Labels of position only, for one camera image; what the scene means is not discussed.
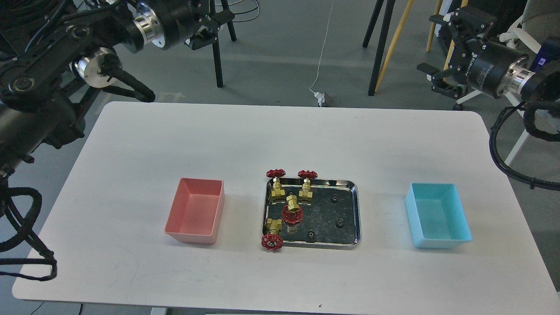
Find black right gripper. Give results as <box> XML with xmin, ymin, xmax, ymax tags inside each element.
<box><xmin>416</xmin><ymin>6</ymin><xmax>539</xmax><ymax>100</ymax></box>

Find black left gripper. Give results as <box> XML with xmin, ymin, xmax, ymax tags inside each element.
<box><xmin>133</xmin><ymin>0</ymin><xmax>235</xmax><ymax>50</ymax></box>

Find brass valve red handle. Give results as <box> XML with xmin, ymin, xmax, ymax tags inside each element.
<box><xmin>281</xmin><ymin>195</ymin><xmax>303</xmax><ymax>224</ymax></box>

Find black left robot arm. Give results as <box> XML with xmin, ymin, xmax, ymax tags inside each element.
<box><xmin>1</xmin><ymin>0</ymin><xmax>236</xmax><ymax>281</ymax></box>

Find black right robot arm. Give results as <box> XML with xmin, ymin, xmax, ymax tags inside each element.
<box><xmin>417</xmin><ymin>6</ymin><xmax>559</xmax><ymax>191</ymax></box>

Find blue plastic box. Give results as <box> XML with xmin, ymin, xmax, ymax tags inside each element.
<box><xmin>405</xmin><ymin>182</ymin><xmax>473</xmax><ymax>249</ymax></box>

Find brass valve back left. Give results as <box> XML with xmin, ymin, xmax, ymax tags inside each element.
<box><xmin>266</xmin><ymin>169</ymin><xmax>286</xmax><ymax>205</ymax></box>

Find pink plastic box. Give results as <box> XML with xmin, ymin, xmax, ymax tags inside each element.
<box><xmin>164</xmin><ymin>178</ymin><xmax>225</xmax><ymax>245</ymax></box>

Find brass valve back right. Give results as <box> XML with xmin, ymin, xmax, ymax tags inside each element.
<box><xmin>297</xmin><ymin>170</ymin><xmax>318</xmax><ymax>203</ymax></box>

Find brass valve front left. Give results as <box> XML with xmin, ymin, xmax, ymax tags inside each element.
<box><xmin>261</xmin><ymin>218</ymin><xmax>284</xmax><ymax>251</ymax></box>

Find black tripod left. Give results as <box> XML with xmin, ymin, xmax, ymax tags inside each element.
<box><xmin>210</xmin><ymin>0</ymin><xmax>237</xmax><ymax>88</ymax></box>

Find black tripod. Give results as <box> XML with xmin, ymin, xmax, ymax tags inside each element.
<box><xmin>362</xmin><ymin>0</ymin><xmax>395</xmax><ymax>96</ymax></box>
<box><xmin>210</xmin><ymin>0</ymin><xmax>237</xmax><ymax>88</ymax></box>

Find wooden easel legs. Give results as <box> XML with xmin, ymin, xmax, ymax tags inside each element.
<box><xmin>375</xmin><ymin>0</ymin><xmax>455</xmax><ymax>93</ymax></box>

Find black tripod right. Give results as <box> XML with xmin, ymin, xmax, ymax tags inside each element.
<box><xmin>362</xmin><ymin>0</ymin><xmax>395</xmax><ymax>96</ymax></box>

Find white power adapter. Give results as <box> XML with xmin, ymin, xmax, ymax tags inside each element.
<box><xmin>313</xmin><ymin>91</ymin><xmax>335</xmax><ymax>108</ymax></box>

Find metal tray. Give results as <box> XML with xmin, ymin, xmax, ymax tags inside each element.
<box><xmin>280</xmin><ymin>179</ymin><xmax>361</xmax><ymax>249</ymax></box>

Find black cables on floor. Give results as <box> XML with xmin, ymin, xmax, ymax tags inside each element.
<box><xmin>227</xmin><ymin>0</ymin><xmax>260</xmax><ymax>23</ymax></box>

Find white cable on floor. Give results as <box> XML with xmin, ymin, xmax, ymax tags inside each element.
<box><xmin>309</xmin><ymin>0</ymin><xmax>336</xmax><ymax>94</ymax></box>

